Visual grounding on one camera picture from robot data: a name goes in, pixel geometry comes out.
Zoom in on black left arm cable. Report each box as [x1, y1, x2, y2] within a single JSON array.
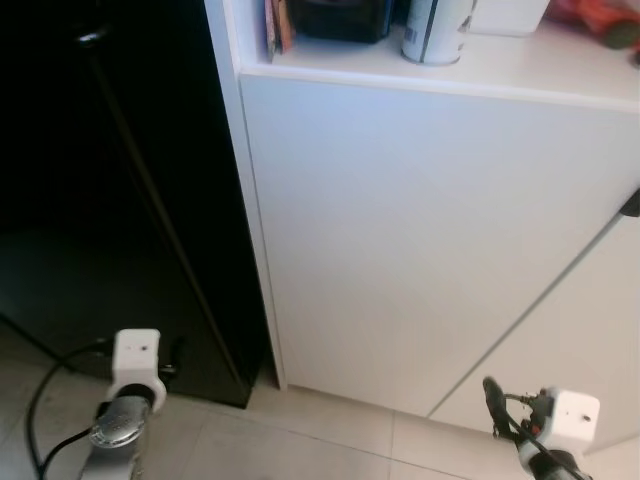
[[25, 340, 113, 480]]

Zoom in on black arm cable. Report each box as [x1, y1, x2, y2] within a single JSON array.
[[500, 394, 581, 480], [25, 340, 113, 480]]

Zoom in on red plastic bag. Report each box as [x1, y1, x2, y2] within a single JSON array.
[[548, 0, 640, 51]]

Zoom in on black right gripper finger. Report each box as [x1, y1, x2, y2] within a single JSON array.
[[482, 376, 512, 439]]

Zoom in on white can with black print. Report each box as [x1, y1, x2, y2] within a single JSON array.
[[401, 0, 477, 67]]

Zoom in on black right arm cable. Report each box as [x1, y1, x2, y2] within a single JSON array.
[[500, 394, 581, 480]]

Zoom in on white cabinet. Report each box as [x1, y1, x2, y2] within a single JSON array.
[[204, 0, 640, 471]]

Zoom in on black fridge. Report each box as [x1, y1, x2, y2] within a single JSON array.
[[0, 0, 273, 409]]

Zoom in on white cabinet door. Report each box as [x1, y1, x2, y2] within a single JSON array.
[[240, 75, 640, 419], [430, 212, 640, 443]]

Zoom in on black appliance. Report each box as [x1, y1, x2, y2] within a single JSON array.
[[292, 0, 394, 45]]

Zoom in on upright red booklets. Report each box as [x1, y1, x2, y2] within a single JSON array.
[[264, 0, 295, 57]]

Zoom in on dark green round object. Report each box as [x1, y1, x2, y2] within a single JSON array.
[[603, 20, 640, 51]]

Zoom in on white box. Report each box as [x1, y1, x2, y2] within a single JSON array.
[[468, 0, 552, 39]]

